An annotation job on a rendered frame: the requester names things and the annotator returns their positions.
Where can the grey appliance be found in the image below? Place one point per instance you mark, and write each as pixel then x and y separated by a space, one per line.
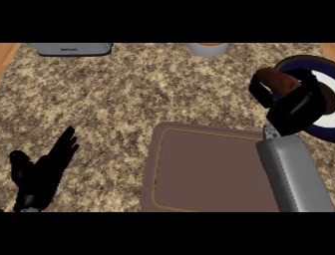
pixel 70 49

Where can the brown tray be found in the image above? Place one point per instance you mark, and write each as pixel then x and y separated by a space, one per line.
pixel 211 169

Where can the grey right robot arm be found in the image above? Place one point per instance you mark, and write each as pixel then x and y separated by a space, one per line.
pixel 293 176

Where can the brown sweet potato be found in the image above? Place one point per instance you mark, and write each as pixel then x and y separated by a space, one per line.
pixel 279 79

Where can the pale grey cup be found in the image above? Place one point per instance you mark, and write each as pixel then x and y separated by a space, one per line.
pixel 208 49

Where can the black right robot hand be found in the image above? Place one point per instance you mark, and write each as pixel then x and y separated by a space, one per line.
pixel 296 106

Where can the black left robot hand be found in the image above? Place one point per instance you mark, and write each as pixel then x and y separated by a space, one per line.
pixel 39 176

